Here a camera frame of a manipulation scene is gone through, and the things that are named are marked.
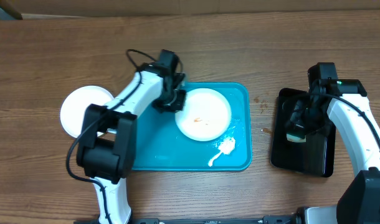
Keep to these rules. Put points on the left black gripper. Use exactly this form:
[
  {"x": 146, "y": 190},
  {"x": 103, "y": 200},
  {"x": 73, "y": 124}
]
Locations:
[{"x": 177, "y": 104}]

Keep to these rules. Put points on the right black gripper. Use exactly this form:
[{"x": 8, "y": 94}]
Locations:
[{"x": 296, "y": 121}]

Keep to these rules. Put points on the green yellow sponge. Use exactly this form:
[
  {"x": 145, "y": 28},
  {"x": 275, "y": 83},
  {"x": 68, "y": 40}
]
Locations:
[{"x": 296, "y": 136}]

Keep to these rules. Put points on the white plate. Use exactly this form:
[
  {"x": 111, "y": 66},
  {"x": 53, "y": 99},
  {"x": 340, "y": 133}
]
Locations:
[
  {"x": 206, "y": 115},
  {"x": 72, "y": 111}
]

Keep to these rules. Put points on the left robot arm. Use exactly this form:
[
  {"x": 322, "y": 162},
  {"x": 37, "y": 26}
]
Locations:
[{"x": 104, "y": 152}]

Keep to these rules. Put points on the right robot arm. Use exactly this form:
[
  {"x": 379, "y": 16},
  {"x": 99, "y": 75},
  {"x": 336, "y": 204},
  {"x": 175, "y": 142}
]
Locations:
[{"x": 343, "y": 103}]

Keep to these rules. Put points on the black rectangular tray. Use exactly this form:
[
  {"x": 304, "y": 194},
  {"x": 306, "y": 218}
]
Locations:
[{"x": 313, "y": 155}]

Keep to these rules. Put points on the white foam blob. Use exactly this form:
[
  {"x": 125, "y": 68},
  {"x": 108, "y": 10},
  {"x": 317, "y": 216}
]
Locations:
[{"x": 225, "y": 147}]

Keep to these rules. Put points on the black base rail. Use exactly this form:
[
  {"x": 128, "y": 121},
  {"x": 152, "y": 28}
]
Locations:
[{"x": 269, "y": 219}]

